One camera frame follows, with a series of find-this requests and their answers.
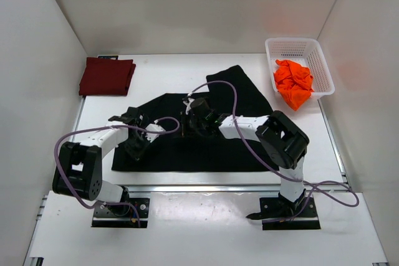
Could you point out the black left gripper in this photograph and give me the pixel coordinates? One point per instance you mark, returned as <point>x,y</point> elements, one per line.
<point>137,154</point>

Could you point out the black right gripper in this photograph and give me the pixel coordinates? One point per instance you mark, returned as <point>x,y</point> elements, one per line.
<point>186,116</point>

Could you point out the black t shirt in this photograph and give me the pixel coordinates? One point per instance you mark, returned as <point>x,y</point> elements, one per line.
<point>174,153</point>

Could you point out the dark red t shirt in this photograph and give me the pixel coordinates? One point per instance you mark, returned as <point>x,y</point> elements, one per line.
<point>106,77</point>

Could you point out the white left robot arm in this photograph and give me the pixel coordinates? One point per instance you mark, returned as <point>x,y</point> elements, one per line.
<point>79,155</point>

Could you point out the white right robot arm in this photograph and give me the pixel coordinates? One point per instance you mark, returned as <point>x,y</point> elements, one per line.
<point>283,141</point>

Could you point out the dark logo sticker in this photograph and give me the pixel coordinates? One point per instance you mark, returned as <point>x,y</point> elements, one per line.
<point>110,57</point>

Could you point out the orange t shirt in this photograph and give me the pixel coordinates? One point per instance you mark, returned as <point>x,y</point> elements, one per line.
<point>293,82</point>

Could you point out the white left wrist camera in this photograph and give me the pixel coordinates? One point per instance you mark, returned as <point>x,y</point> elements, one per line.
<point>153,131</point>

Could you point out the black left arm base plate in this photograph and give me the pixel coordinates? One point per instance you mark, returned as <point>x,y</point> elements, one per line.
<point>124,217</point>

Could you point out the aluminium front table rail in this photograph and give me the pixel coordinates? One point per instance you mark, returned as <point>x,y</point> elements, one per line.
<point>199,188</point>

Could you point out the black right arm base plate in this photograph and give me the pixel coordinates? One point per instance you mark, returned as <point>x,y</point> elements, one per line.
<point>274,214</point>

